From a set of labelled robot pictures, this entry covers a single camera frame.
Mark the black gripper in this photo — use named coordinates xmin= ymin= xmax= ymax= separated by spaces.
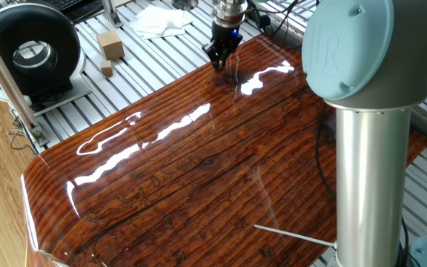
xmin=202 ymin=22 xmax=243 ymax=71

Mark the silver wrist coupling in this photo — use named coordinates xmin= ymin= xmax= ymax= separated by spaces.
xmin=211 ymin=0 xmax=250 ymax=29

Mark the round metal fitting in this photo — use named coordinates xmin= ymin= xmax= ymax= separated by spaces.
xmin=171 ymin=0 xmax=199 ymax=11

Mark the white crumpled cloth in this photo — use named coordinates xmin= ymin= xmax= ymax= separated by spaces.
xmin=130 ymin=4 xmax=195 ymax=40

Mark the large tan cube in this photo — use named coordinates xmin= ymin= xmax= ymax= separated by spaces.
xmin=96 ymin=30 xmax=126 ymax=61

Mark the medium tan cube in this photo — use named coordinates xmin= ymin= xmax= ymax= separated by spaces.
xmin=100 ymin=59 xmax=114 ymax=77

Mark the short aluminium upright profile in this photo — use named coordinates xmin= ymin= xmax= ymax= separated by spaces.
xmin=101 ymin=0 xmax=124 ymax=29

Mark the glossy wood-print table mat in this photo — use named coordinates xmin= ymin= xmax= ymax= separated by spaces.
xmin=20 ymin=33 xmax=427 ymax=267

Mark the black keyboard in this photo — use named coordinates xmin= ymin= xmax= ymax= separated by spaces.
xmin=42 ymin=0 xmax=98 ymax=12

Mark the silver robot mounting plate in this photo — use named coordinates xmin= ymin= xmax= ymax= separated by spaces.
xmin=324 ymin=247 xmax=339 ymax=267

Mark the black cable with plug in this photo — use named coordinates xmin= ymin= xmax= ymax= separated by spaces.
xmin=246 ymin=0 xmax=307 ymax=51

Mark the black cable with grey tag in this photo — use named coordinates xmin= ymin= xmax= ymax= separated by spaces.
xmin=315 ymin=103 xmax=339 ymax=203

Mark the black ring fan white base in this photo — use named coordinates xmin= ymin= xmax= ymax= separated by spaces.
xmin=0 ymin=1 xmax=94 ymax=118

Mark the white cable tie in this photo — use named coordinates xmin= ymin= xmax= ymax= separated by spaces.
xmin=254 ymin=223 xmax=337 ymax=249

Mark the aluminium frame post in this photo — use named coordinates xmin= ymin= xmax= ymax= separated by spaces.
xmin=0 ymin=14 xmax=50 ymax=148

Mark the thin black wire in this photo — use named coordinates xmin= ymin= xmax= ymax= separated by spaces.
xmin=8 ymin=115 xmax=40 ymax=156

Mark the thin black cable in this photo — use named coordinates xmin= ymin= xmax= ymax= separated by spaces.
xmin=394 ymin=217 xmax=422 ymax=267

